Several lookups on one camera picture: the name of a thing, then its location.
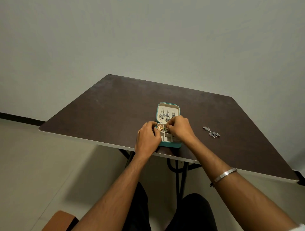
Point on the person's left hand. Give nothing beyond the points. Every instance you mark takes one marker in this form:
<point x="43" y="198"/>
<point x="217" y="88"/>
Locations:
<point x="146" y="140"/>

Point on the person's right hand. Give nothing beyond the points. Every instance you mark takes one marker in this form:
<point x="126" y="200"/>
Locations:
<point x="182" y="129"/>

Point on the person's left fingers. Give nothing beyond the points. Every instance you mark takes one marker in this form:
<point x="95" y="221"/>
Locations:
<point x="150" y="125"/>

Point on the person's right fingers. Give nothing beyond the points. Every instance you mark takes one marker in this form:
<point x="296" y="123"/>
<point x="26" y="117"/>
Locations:
<point x="175" y="121"/>

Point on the teal jewelry box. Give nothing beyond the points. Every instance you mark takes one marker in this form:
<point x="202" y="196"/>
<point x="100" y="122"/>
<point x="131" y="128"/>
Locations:
<point x="168" y="107"/>

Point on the person's left forearm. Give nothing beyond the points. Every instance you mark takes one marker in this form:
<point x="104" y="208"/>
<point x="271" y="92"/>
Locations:
<point x="114" y="195"/>

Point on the person's right forearm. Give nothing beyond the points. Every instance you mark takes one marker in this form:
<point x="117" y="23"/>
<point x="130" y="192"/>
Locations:
<point x="238" y="190"/>

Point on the silver dangling earring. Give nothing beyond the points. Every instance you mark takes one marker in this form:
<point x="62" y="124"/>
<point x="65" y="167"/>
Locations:
<point x="162" y="113"/>
<point x="168" y="114"/>
<point x="174" y="114"/>

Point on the silver leaf earring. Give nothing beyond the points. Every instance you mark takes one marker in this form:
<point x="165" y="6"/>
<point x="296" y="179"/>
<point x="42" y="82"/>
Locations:
<point x="206" y="128"/>
<point x="214" y="134"/>

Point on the person's left leg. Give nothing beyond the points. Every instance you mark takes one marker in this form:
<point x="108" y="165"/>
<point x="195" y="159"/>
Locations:
<point x="140" y="214"/>

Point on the person's leg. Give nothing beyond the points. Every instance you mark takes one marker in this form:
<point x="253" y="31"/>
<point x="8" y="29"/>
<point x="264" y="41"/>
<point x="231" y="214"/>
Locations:
<point x="190" y="214"/>
<point x="140" y="214"/>

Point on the person's right leg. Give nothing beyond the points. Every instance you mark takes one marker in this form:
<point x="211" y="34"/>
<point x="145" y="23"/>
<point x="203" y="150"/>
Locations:
<point x="190" y="214"/>

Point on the black baseboard strip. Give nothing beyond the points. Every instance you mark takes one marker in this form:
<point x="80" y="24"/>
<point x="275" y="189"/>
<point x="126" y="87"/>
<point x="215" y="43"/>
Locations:
<point x="21" y="118"/>
<point x="300" y="178"/>

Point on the brown chair seat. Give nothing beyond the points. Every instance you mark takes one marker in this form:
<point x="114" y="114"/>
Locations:
<point x="58" y="221"/>

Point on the white sleeve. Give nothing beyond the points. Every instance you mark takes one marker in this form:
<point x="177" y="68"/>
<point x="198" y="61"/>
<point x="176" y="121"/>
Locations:
<point x="299" y="228"/>

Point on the black metal table frame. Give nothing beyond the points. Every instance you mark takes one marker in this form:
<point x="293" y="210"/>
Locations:
<point x="182" y="180"/>

